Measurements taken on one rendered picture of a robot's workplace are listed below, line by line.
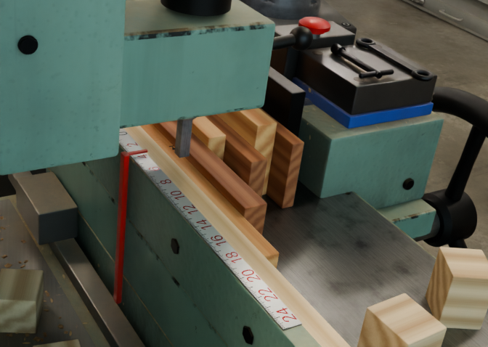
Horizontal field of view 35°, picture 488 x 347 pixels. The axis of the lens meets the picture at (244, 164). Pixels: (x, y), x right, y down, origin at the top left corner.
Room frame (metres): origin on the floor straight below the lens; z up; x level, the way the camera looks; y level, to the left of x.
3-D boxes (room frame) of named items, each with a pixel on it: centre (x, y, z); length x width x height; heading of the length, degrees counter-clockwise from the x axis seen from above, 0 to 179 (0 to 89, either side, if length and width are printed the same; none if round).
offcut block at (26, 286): (0.50, 0.17, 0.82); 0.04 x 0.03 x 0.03; 8
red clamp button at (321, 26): (0.70, -0.05, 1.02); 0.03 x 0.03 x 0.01
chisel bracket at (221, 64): (0.53, 0.07, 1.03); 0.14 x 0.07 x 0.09; 125
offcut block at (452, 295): (0.45, -0.17, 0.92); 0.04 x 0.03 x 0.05; 7
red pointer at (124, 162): (0.52, 0.08, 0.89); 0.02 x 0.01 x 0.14; 125
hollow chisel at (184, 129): (0.54, 0.05, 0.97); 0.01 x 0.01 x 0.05; 35
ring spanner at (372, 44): (0.69, -0.12, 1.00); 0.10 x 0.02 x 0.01; 35
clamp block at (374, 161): (0.68, -0.09, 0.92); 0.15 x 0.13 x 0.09; 35
